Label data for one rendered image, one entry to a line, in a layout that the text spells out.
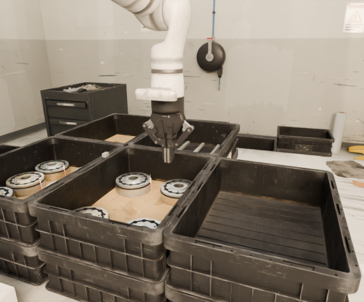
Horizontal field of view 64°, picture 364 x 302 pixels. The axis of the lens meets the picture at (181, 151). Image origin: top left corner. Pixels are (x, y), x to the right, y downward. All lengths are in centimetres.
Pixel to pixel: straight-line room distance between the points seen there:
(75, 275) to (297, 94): 360
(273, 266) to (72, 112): 219
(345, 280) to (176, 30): 51
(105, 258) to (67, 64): 454
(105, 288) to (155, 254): 16
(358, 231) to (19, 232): 92
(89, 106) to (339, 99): 293
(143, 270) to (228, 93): 359
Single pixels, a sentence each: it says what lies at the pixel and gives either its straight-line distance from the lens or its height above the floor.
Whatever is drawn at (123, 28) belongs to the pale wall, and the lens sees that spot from 448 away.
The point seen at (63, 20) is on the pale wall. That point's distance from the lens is 502.
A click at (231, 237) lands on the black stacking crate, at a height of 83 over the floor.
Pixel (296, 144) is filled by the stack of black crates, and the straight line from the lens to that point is 237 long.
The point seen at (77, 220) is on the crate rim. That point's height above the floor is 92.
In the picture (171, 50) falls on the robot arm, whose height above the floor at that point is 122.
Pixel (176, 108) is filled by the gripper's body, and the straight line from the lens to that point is 64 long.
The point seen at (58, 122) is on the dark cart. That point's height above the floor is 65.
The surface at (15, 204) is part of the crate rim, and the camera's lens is 69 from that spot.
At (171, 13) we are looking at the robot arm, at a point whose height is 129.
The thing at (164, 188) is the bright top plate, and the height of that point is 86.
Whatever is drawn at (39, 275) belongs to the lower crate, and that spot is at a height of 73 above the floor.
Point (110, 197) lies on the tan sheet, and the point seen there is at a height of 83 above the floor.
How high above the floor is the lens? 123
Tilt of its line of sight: 20 degrees down
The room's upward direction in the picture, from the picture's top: straight up
